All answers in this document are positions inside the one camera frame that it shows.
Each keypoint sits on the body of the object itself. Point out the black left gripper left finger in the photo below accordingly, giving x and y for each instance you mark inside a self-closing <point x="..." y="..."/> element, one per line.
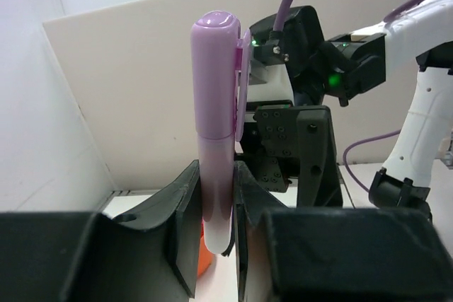
<point x="148" y="253"/>

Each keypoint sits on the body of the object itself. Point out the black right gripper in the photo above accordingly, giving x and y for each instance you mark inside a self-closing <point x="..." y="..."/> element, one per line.
<point x="282" y="144"/>

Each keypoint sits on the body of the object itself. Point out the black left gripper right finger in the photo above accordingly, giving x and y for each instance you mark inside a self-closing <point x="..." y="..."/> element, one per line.
<point x="333" y="254"/>

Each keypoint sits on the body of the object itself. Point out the purple correction tape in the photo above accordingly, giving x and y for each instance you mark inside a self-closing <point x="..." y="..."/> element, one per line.
<point x="221" y="58"/>

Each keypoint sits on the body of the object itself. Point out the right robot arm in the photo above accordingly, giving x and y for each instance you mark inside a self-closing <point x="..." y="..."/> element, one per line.
<point x="300" y="67"/>

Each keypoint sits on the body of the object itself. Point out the orange round organizer container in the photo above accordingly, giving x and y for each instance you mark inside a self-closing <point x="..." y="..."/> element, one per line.
<point x="205" y="258"/>

